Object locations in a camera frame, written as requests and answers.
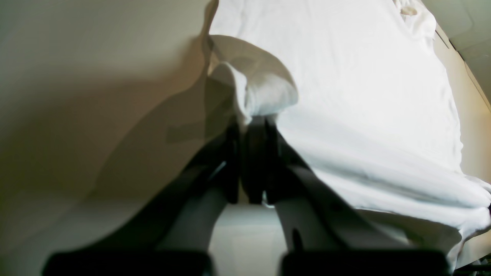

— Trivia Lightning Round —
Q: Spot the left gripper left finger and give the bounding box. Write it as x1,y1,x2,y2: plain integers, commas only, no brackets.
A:
42,124,240,276

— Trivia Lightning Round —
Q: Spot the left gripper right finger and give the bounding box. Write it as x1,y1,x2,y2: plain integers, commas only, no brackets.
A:
242,117,450,276

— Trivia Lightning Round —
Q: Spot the white T-shirt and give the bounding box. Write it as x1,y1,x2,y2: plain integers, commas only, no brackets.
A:
209,0,490,271

